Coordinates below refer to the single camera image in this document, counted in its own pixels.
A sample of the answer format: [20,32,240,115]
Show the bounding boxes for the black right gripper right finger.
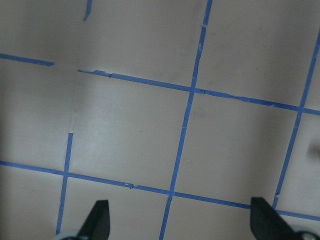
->
[250,197,296,240]

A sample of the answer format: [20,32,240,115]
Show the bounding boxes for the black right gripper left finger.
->
[77,200,110,240]

